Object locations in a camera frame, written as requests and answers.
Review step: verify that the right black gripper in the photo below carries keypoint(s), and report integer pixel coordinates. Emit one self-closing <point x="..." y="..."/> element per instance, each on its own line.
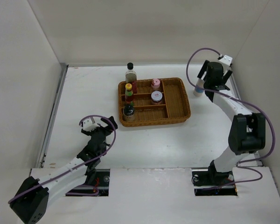
<point x="226" y="76"/>

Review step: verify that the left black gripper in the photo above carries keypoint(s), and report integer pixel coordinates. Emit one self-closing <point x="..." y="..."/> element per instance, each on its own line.
<point x="108" y="122"/>

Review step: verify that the white blue cylindrical shaker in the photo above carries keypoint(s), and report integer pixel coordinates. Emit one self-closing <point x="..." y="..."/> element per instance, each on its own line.
<point x="198" y="90"/>

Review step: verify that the black cap spice jar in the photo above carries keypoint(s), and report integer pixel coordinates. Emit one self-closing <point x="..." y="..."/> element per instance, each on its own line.
<point x="129" y="113"/>

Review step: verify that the red chili sauce bottle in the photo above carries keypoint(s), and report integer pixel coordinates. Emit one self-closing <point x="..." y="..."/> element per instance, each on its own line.
<point x="129" y="97"/>

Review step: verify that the dark sauce bottle black cap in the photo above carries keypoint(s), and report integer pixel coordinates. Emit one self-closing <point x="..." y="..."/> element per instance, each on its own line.
<point x="131" y="77"/>

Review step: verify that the pink cap spice jar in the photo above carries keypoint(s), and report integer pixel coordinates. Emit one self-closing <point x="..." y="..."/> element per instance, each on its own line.
<point x="155" y="85"/>

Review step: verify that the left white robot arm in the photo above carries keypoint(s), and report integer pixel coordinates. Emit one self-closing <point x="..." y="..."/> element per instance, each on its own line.
<point x="35" y="195"/>

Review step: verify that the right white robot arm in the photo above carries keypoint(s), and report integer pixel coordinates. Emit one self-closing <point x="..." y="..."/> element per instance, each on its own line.
<point x="248" y="129"/>

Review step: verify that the brown wicker divided tray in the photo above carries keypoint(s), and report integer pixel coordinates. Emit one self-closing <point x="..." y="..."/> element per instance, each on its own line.
<point x="174" y="107"/>

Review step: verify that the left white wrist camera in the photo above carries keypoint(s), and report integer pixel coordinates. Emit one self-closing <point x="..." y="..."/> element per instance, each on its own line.
<point x="88" y="124"/>

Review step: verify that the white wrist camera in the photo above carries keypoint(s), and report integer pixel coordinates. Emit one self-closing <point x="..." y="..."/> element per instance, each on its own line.
<point x="226" y="61"/>
<point x="88" y="124"/>

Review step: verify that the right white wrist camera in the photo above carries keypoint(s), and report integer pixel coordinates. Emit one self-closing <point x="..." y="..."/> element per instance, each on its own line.
<point x="226" y="61"/>

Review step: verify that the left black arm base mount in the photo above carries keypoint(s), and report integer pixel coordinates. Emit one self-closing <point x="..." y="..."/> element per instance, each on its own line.
<point x="96" y="185"/>

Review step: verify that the left metal table rail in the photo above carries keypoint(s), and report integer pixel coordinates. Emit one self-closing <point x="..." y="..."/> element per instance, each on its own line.
<point x="45" y="143"/>

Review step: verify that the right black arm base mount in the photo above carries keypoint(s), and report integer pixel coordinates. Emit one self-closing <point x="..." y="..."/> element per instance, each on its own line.
<point x="205" y="185"/>

